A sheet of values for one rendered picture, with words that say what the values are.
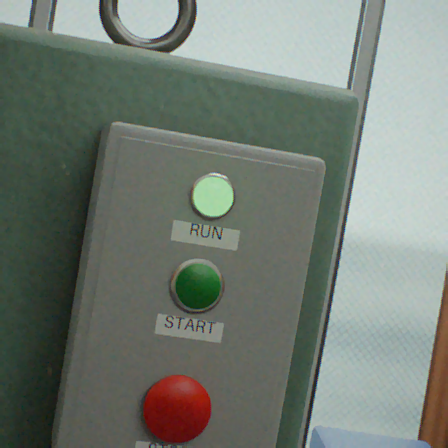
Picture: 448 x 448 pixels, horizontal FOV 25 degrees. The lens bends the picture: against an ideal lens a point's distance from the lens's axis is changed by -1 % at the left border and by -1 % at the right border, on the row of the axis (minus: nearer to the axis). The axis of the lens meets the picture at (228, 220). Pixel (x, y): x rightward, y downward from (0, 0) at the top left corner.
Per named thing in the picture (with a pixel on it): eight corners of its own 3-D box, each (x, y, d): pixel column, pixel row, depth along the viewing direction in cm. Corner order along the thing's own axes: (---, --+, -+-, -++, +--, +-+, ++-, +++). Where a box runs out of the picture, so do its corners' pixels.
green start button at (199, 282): (165, 307, 44) (174, 254, 44) (218, 315, 44) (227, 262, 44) (167, 310, 43) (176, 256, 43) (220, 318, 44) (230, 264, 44)
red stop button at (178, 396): (137, 434, 44) (148, 368, 44) (203, 442, 45) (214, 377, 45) (139, 441, 43) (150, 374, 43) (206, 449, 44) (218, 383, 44)
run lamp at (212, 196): (186, 214, 44) (194, 169, 44) (230, 222, 44) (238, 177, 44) (188, 216, 43) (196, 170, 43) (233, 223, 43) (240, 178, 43)
